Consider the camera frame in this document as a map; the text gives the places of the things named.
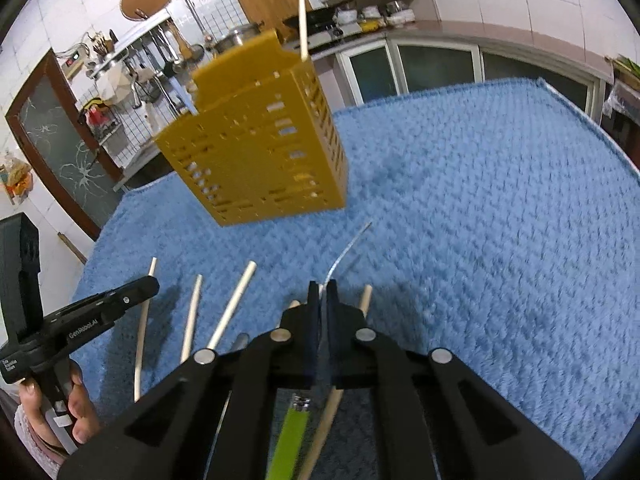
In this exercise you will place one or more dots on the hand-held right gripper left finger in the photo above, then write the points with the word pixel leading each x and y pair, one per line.
pixel 314 330

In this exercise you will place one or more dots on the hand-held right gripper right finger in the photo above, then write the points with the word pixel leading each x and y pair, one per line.
pixel 334 330

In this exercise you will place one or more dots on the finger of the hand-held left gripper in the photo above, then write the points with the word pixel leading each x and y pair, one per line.
pixel 125 297

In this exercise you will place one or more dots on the yellow slotted utensil holder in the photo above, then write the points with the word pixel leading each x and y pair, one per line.
pixel 260 150

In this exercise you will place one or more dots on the person's left forearm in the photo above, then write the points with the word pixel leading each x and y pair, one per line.
pixel 35 455

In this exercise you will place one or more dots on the person's left hand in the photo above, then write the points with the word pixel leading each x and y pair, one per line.
pixel 82 410

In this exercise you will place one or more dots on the wooden stick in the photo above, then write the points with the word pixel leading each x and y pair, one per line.
pixel 72 247

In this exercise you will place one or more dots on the orange hanging bag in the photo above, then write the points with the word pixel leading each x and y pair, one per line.
pixel 17 180

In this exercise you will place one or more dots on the brown framed glass door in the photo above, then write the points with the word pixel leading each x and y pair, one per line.
pixel 55 145

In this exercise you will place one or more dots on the red and yellow bag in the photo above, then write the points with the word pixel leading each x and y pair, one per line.
pixel 97 115

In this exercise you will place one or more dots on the blue knitted blanket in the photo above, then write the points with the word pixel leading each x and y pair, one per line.
pixel 475 210

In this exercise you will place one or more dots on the white plastic bag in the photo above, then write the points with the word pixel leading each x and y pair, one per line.
pixel 122 80

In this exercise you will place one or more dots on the steel cooking pot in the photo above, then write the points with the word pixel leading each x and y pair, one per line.
pixel 239 39

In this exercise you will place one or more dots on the counter cabinet doors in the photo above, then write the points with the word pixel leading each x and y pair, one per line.
pixel 435 65

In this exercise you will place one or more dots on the gas stove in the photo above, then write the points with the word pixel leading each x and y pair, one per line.
pixel 325 36

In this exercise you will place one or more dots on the black wok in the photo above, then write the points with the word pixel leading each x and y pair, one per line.
pixel 320 15

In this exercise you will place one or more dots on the plastic covered box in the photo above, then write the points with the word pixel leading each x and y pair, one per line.
pixel 622 100

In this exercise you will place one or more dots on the green vegetables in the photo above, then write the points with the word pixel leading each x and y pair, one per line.
pixel 627 66

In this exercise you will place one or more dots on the wall timer box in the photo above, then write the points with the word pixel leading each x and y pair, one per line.
pixel 75 59

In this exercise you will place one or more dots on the metal wall rack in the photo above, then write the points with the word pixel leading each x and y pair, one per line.
pixel 125 47

